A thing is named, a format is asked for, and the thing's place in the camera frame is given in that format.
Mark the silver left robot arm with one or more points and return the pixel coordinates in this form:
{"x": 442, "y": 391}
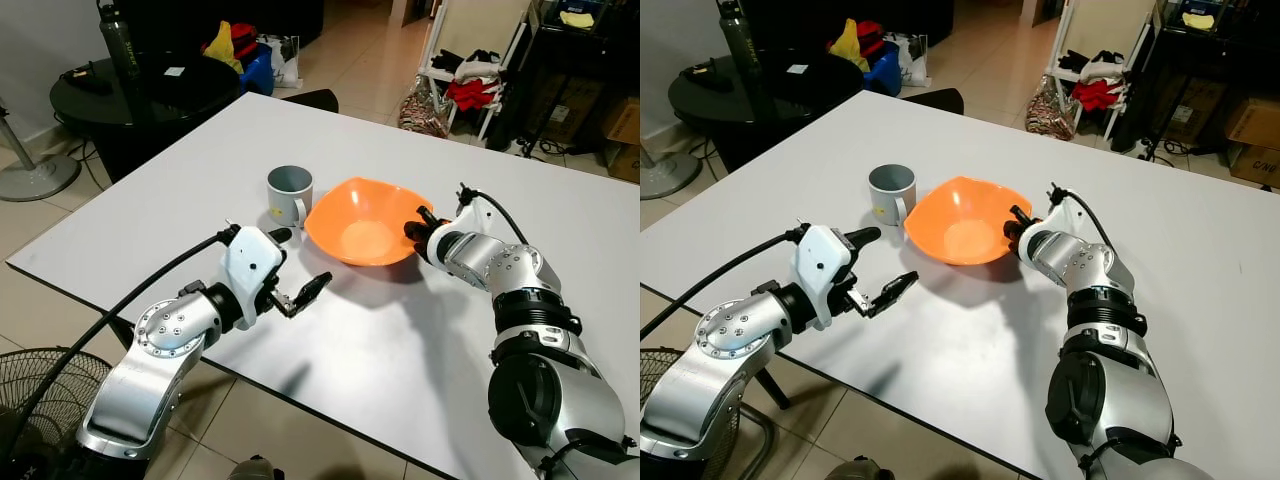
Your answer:
{"x": 150, "y": 370}
{"x": 715, "y": 370}

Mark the black shelf unit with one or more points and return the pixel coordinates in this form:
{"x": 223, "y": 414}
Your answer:
{"x": 600, "y": 60}
{"x": 1240, "y": 60}

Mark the red garment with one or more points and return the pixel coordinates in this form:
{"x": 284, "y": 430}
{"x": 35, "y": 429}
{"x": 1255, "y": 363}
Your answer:
{"x": 470, "y": 94}
{"x": 1097, "y": 94}

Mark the yellow cloth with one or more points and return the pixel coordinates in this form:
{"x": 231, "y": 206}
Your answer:
{"x": 222, "y": 48}
{"x": 846, "y": 45}

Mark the blue bag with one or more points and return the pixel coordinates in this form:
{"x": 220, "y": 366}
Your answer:
{"x": 258, "y": 72}
{"x": 883, "y": 72}

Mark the white clothes rack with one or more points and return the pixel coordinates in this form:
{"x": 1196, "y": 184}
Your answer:
{"x": 490, "y": 25}
{"x": 1115, "y": 25}

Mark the white paper slip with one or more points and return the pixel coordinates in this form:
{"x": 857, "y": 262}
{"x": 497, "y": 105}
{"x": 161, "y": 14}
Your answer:
{"x": 175, "y": 71}
{"x": 797, "y": 69}

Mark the grey round stand base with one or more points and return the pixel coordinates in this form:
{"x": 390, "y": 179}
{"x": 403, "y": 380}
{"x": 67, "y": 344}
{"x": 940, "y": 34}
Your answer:
{"x": 35, "y": 175}
{"x": 668, "y": 178}

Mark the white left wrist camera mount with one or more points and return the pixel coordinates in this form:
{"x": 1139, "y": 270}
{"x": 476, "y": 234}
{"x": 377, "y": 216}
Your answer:
{"x": 250, "y": 265}
{"x": 825, "y": 265}

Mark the red cloth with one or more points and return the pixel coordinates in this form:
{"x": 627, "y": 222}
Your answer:
{"x": 870, "y": 35}
{"x": 246, "y": 38}

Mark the dark robot foot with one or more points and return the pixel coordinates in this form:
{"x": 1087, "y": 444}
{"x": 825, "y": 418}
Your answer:
{"x": 860, "y": 469}
{"x": 257, "y": 468}

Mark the yellow item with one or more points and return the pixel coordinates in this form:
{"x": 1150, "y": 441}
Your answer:
{"x": 1197, "y": 19}
{"x": 577, "y": 18}

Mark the small black device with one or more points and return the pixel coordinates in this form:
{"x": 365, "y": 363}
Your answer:
{"x": 88, "y": 78}
{"x": 708, "y": 76}

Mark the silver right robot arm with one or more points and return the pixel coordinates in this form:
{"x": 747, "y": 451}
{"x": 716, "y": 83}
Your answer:
{"x": 550, "y": 390}
{"x": 1110, "y": 390}

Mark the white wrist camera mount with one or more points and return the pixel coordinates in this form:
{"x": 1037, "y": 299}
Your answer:
{"x": 825, "y": 265}
{"x": 475, "y": 217}
{"x": 1062, "y": 215}
{"x": 250, "y": 265}

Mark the printed cardboard box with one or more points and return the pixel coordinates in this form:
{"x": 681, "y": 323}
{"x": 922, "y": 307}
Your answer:
{"x": 625, "y": 165}
{"x": 1258, "y": 168}

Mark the black chair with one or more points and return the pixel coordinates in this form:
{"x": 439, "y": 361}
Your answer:
{"x": 935, "y": 99}
{"x": 312, "y": 99}

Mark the plain cardboard box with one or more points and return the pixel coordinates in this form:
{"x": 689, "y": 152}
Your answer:
{"x": 623, "y": 122}
{"x": 1255, "y": 122}

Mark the black round table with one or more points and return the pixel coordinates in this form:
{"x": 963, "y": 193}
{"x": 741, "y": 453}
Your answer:
{"x": 780, "y": 105}
{"x": 160, "y": 105}

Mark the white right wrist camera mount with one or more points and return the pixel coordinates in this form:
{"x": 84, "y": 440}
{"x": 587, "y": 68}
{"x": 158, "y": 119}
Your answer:
{"x": 1062, "y": 215}
{"x": 475, "y": 217}

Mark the orange plastic bowl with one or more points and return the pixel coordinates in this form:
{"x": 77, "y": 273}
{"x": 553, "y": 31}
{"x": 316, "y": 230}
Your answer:
{"x": 360, "y": 235}
{"x": 960, "y": 233}

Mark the grey mug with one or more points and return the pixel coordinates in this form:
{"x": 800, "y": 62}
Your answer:
{"x": 290, "y": 195}
{"x": 890, "y": 195}

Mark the black garment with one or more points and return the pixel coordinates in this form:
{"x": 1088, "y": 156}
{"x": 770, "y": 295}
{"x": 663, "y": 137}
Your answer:
{"x": 1090, "y": 60}
{"x": 465, "y": 60}

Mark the patterned bag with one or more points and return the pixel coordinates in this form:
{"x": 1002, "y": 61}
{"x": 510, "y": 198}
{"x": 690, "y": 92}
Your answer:
{"x": 1048, "y": 112}
{"x": 422, "y": 112}

